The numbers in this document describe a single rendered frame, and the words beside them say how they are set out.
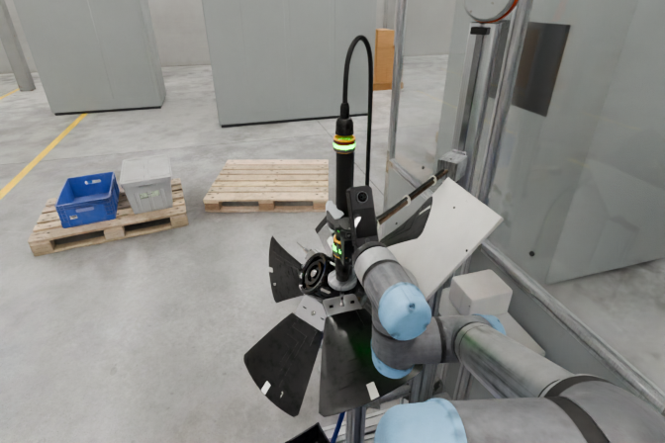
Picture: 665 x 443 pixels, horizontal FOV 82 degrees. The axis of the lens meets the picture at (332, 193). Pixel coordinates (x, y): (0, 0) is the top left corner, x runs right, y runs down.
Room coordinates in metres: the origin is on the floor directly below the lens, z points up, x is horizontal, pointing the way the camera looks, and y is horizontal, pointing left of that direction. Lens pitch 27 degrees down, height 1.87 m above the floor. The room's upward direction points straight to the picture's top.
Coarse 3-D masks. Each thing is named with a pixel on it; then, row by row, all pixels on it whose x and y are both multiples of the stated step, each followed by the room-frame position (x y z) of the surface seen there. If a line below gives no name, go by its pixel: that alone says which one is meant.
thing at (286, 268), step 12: (276, 240) 1.05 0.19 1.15; (276, 252) 1.02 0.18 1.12; (276, 264) 1.01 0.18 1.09; (288, 264) 0.95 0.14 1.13; (300, 264) 0.90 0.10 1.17; (276, 276) 1.00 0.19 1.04; (288, 276) 0.94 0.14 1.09; (276, 288) 0.99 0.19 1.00; (288, 288) 0.95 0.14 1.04; (276, 300) 0.98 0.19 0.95
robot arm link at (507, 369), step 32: (448, 320) 0.47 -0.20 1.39; (480, 320) 0.47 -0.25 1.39; (448, 352) 0.43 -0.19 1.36; (480, 352) 0.35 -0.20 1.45; (512, 352) 0.32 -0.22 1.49; (512, 384) 0.27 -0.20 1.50; (544, 384) 0.24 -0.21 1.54; (576, 384) 0.22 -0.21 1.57; (608, 384) 0.21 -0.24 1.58; (608, 416) 0.16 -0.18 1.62; (640, 416) 0.16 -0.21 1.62
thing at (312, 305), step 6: (306, 300) 0.78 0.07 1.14; (312, 300) 0.78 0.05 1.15; (300, 306) 0.77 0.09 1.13; (306, 306) 0.77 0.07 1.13; (312, 306) 0.77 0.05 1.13; (318, 306) 0.77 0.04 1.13; (300, 312) 0.76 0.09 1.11; (306, 312) 0.76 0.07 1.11; (318, 312) 0.76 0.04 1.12; (324, 312) 0.76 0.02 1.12; (306, 318) 0.75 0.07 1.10; (312, 318) 0.75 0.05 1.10; (318, 318) 0.75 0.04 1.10; (324, 318) 0.75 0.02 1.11; (312, 324) 0.74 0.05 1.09; (318, 324) 0.74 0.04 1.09; (324, 324) 0.74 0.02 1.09
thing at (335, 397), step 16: (336, 320) 0.66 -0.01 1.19; (352, 320) 0.66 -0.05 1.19; (368, 320) 0.66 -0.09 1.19; (336, 336) 0.62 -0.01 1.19; (352, 336) 0.61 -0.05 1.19; (368, 336) 0.61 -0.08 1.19; (336, 352) 0.58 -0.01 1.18; (352, 352) 0.57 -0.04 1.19; (368, 352) 0.57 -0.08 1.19; (336, 368) 0.54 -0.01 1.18; (352, 368) 0.53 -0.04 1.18; (368, 368) 0.53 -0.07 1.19; (416, 368) 0.51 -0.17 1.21; (320, 384) 0.52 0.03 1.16; (336, 384) 0.51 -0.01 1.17; (352, 384) 0.50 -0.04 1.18; (384, 384) 0.49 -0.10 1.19; (400, 384) 0.48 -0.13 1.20; (320, 400) 0.49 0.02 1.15; (336, 400) 0.48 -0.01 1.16; (352, 400) 0.47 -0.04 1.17; (368, 400) 0.46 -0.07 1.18
